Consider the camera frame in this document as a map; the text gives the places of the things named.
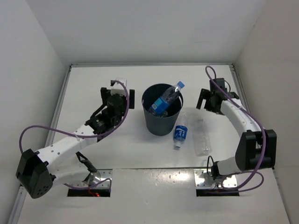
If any metal base plate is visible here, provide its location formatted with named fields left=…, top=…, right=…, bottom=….
left=69, top=169, right=114, bottom=189
left=193, top=168, right=238, bottom=190

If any white cap blue label bottle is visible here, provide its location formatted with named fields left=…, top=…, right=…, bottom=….
left=173, top=112, right=188, bottom=149

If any blue cap water bottle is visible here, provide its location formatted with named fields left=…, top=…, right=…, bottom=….
left=148, top=81, right=185, bottom=118

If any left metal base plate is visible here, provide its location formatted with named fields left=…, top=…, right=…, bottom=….
left=69, top=169, right=114, bottom=189

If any clear unlabelled plastic bottle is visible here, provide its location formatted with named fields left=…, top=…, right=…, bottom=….
left=190, top=114, right=212, bottom=157

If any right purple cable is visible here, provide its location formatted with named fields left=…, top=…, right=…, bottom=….
left=205, top=66, right=267, bottom=192

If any dark round waste bin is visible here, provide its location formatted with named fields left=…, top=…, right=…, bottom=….
left=142, top=84, right=184, bottom=136

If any aluminium frame rail left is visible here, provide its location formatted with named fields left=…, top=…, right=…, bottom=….
left=45, top=64, right=72, bottom=146

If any purple cable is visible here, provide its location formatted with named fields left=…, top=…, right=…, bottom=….
left=205, top=66, right=267, bottom=192
left=19, top=80, right=130, bottom=189

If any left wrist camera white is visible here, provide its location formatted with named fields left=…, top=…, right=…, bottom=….
left=110, top=78, right=127, bottom=96

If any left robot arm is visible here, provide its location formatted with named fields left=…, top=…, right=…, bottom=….
left=16, top=87, right=135, bottom=199

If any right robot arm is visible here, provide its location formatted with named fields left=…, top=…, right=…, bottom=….
left=196, top=78, right=277, bottom=179

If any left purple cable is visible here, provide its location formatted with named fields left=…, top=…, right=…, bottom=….
left=19, top=80, right=130, bottom=189

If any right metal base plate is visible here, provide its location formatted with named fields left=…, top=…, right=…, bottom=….
left=193, top=168, right=238, bottom=190

